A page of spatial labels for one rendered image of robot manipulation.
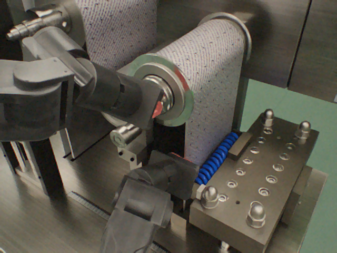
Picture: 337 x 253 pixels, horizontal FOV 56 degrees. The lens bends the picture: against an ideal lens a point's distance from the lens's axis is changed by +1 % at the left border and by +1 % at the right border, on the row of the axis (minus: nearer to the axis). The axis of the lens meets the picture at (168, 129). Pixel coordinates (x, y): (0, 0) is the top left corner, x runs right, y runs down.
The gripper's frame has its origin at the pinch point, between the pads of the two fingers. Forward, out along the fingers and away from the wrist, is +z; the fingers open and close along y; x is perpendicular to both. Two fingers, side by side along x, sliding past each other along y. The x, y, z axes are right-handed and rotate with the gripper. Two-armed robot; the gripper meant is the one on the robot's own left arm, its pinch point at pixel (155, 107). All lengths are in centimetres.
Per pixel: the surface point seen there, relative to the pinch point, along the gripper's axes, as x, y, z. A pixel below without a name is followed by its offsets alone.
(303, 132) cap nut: 7.4, 20.3, 39.5
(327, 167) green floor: 1, 30, 197
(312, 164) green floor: -1, 21, 194
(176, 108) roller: 1.3, 2.3, 3.5
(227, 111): 5.1, 4.1, 26.2
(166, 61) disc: 8.0, -0.3, -1.4
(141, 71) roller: 5.3, -5.4, 0.2
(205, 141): -3.2, 4.1, 19.5
